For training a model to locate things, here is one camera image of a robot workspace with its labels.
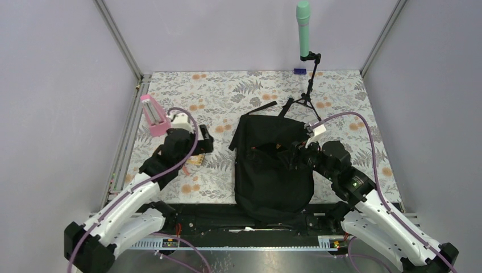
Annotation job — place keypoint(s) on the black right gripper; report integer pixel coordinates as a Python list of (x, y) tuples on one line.
[(303, 151)]

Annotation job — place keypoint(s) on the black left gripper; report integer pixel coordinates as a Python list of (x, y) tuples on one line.
[(204, 145)]

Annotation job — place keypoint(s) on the orange spiral notebook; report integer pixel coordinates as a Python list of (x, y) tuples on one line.
[(196, 160)]

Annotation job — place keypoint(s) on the black student backpack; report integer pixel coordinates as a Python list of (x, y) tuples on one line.
[(267, 187)]

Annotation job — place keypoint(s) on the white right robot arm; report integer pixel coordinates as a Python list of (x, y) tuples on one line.
[(368, 216)]

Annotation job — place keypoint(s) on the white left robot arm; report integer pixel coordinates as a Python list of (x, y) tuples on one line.
[(138, 210)]

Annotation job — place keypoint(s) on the floral table mat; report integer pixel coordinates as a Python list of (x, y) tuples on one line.
[(218, 99)]

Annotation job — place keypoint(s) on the black microphone tripod stand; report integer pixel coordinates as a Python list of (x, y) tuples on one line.
[(305, 99)]

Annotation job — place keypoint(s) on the small blue block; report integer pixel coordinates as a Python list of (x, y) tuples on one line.
[(299, 71)]

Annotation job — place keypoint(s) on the mint green microphone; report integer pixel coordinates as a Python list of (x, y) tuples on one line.
[(303, 13)]

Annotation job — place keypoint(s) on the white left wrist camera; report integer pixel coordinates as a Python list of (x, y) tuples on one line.
[(180, 121)]

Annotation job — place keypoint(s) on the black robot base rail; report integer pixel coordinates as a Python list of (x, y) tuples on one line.
[(219, 227)]

